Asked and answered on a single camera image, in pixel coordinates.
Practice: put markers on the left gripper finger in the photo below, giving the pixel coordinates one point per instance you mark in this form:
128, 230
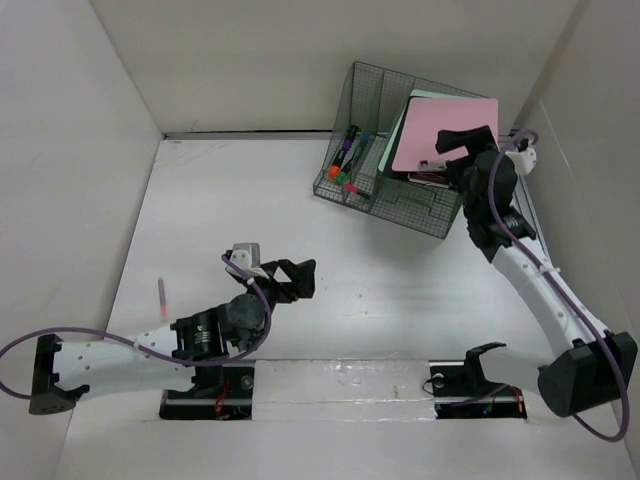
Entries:
303, 287
280, 271

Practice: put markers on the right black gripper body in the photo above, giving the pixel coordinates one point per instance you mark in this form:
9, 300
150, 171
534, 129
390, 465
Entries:
460, 170

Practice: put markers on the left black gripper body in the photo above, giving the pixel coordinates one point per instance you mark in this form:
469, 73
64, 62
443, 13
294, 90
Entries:
277, 293

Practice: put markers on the black clipboard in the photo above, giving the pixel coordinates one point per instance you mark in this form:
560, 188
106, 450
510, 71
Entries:
414, 148

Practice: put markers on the pink clipboard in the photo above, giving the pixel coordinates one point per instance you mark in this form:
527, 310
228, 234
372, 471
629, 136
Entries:
475, 112

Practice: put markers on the green clipboard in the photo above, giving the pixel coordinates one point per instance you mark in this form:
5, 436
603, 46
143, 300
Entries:
396, 127

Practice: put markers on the pink highlighter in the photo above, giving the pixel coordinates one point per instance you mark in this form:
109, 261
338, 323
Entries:
355, 190

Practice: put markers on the green highlighter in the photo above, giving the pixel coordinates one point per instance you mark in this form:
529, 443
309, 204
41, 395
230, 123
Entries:
343, 173

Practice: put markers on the orange highlighter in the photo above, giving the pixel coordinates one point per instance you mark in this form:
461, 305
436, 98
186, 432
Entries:
336, 163

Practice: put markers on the purple highlighter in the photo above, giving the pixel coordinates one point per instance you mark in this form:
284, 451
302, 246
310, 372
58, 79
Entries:
349, 137

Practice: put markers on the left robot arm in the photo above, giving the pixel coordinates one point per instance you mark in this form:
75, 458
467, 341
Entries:
185, 355

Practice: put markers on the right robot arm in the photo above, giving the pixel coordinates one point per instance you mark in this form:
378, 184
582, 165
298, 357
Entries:
589, 365

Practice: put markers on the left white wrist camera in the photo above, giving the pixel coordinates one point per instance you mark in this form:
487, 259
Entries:
243, 261

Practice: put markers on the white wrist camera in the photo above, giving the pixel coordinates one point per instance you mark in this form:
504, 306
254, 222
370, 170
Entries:
521, 151
243, 261

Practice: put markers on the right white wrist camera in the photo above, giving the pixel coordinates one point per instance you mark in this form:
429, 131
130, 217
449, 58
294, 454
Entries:
521, 151

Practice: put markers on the aluminium rail right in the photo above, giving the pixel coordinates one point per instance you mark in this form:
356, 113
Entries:
530, 210

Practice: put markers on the aluminium rail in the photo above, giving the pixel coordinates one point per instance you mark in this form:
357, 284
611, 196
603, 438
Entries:
530, 210
249, 135

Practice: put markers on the green wire mesh organizer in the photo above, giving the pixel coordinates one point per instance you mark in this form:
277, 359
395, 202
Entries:
372, 98

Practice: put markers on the aluminium rail back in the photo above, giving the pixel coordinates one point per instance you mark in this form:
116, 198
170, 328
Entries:
249, 135

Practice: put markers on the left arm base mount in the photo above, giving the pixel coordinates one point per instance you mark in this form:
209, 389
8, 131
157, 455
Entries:
230, 399

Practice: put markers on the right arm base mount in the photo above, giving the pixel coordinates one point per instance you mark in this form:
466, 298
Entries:
460, 390

